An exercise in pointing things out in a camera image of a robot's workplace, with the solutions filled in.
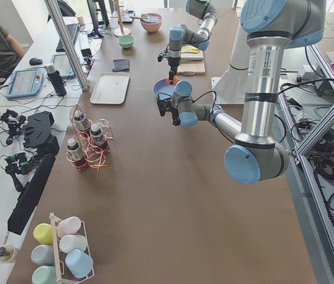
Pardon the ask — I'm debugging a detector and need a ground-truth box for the white wire cup rack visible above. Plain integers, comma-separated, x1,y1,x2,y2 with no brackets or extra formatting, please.
49,212,95,284

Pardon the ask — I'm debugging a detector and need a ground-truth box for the dark bottle rear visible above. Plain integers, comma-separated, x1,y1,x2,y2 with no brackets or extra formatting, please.
73,112,90,131

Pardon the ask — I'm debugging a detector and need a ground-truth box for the mint green cup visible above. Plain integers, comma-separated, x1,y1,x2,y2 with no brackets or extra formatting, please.
31,266,57,284

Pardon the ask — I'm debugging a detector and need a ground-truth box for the wooden mug tree stand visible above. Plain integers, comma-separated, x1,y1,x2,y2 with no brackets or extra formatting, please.
112,0,131,38

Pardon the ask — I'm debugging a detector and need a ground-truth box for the dark bottle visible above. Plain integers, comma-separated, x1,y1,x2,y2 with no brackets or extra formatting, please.
90,124,108,149
67,138,87,170
73,112,90,131

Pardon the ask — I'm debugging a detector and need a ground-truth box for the grey cup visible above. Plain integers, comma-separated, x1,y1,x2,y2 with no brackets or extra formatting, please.
31,244,54,266

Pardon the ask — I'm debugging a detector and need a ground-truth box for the black thermos bottle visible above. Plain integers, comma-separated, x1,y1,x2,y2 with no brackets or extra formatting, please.
44,62,67,96

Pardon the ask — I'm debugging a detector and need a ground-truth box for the aluminium frame post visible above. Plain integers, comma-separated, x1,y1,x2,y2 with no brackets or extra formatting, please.
44,0,89,91

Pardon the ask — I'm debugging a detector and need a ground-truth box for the wooden cutting board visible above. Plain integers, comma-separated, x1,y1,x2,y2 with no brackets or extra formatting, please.
177,50,206,75

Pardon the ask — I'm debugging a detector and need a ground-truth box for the white cup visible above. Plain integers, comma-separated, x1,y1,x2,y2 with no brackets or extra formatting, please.
59,234,87,253

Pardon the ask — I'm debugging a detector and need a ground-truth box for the blue plate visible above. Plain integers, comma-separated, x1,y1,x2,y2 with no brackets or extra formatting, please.
153,79,174,99

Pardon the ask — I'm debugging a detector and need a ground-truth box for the dark bottle middle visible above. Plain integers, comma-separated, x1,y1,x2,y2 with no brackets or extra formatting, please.
90,124,108,149

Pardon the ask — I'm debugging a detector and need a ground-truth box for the blue teach pendant tablet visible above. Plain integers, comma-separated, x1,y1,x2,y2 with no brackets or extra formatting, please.
5,68,43,99

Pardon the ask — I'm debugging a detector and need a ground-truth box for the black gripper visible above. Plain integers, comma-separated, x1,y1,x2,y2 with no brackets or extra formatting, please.
157,99,180,126
158,50,180,78

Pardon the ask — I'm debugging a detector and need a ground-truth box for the light blue cup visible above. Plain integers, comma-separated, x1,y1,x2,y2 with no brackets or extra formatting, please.
65,249,93,278

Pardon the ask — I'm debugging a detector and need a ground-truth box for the black computer mouse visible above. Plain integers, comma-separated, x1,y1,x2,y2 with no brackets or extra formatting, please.
29,57,43,66

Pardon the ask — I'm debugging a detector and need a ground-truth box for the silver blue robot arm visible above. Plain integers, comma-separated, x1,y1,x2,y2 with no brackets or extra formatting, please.
158,0,218,85
155,1,326,184

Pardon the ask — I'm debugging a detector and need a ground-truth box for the pink bowl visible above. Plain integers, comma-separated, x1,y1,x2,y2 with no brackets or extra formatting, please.
141,13,163,33

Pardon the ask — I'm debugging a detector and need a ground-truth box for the pink cup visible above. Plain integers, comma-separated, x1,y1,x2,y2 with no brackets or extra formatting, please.
56,216,81,238

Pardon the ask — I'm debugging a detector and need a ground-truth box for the beige rectangular tray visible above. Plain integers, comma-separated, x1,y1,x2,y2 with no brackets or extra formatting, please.
90,72,129,105

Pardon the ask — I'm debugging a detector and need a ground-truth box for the dark grey folded cloth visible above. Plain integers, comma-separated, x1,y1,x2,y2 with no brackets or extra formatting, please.
112,59,130,72

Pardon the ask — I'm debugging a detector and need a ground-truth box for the yellow cup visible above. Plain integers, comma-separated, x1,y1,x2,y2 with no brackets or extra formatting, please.
33,223,53,245

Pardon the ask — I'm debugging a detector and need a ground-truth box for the orange fruit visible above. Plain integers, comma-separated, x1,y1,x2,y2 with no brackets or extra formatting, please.
167,76,179,85

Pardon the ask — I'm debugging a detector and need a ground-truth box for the sliced lemon on board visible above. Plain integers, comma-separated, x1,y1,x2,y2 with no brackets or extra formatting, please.
181,45,199,54

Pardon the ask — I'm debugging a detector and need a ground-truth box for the green bowl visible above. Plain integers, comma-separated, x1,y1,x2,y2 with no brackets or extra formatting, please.
118,35,134,49

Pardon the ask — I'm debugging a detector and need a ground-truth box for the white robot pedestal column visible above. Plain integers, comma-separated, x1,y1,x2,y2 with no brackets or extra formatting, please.
212,24,251,105

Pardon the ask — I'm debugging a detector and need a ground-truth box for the dark bottle front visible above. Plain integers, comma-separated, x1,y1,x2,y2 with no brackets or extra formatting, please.
67,138,87,170

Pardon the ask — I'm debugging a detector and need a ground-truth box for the black keyboard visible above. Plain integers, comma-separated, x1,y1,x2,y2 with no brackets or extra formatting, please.
55,22,80,53

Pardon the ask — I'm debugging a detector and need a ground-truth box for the paper cup with pens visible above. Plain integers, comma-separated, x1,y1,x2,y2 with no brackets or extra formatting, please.
0,244,19,263

